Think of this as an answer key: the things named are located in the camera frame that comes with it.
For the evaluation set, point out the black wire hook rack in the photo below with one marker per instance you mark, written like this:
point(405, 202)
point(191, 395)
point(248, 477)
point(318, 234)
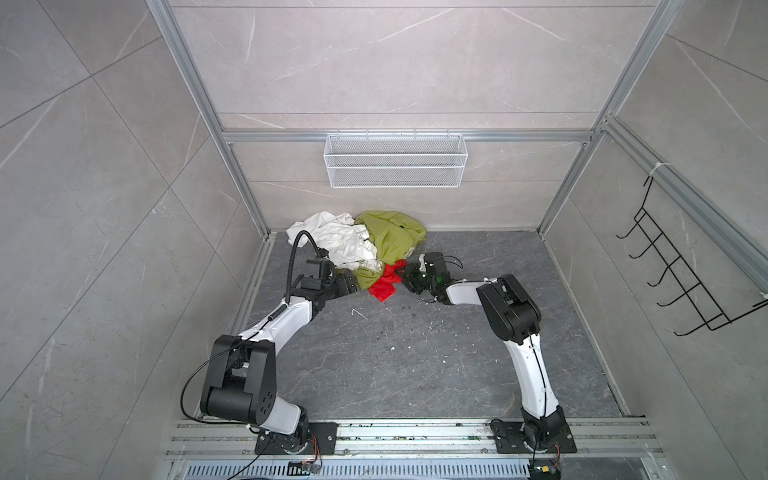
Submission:
point(689, 288)

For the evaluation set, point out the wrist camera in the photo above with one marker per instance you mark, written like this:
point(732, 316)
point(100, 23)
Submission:
point(432, 263)
point(319, 267)

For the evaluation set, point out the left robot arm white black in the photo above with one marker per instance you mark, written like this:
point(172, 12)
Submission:
point(241, 378)

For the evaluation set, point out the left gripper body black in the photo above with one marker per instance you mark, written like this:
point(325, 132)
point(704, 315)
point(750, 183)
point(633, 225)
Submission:
point(337, 286)

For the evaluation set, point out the white wire mesh basket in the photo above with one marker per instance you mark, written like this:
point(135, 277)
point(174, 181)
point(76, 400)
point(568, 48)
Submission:
point(412, 160)

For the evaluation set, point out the green patterned cloth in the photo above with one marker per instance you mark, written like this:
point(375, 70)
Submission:
point(395, 236)

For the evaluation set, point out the red cloth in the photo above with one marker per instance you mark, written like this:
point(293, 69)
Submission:
point(384, 287)

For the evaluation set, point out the white cloth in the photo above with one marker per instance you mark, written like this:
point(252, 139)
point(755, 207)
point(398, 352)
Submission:
point(348, 244)

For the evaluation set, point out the aluminium frame profile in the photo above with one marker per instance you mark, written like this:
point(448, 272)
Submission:
point(743, 251)

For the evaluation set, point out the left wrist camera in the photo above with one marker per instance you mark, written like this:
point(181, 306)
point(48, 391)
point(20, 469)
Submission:
point(319, 267)

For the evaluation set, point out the aluminium mounting rail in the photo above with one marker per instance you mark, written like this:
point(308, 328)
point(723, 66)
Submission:
point(420, 438)

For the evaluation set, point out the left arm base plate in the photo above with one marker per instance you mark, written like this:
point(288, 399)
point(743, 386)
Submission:
point(297, 438)

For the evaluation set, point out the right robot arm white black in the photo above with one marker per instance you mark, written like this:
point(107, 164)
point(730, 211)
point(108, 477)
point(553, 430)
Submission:
point(514, 318)

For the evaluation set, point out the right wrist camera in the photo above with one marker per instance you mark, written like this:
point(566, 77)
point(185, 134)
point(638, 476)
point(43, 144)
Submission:
point(432, 263)

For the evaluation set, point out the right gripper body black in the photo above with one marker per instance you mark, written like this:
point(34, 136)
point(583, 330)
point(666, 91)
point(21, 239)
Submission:
point(418, 281)

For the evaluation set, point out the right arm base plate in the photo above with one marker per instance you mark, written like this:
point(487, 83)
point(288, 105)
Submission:
point(522, 437)

